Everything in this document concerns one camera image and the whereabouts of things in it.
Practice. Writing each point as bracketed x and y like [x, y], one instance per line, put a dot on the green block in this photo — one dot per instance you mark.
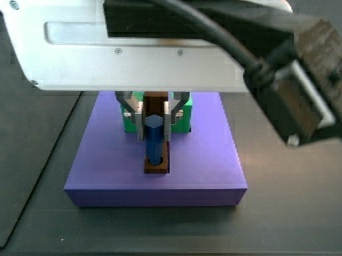
[184, 123]

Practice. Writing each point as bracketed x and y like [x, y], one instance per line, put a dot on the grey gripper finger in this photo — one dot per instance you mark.
[132, 112]
[174, 104]

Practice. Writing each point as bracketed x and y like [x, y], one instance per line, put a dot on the blue peg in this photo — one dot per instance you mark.
[154, 139]

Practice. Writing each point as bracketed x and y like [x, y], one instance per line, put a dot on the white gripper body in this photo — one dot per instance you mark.
[68, 54]

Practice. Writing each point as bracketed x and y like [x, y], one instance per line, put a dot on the purple base block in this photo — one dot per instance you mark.
[205, 178]

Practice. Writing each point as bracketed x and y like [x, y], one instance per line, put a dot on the brown L-shaped socket piece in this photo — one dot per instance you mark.
[157, 168]

